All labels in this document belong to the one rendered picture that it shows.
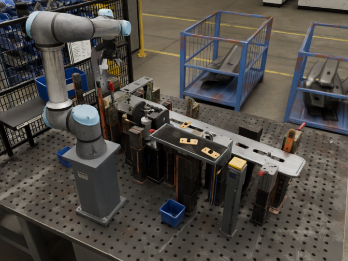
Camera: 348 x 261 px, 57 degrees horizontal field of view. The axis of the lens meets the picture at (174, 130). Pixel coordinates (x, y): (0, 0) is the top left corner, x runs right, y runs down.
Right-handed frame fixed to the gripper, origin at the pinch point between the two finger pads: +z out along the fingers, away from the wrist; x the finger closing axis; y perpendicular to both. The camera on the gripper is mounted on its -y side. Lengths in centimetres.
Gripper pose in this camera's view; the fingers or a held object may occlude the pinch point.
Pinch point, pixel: (109, 70)
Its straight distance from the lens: 202.1
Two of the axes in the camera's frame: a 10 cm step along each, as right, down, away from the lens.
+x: 5.7, -4.5, 6.8
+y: 8.2, 3.2, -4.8
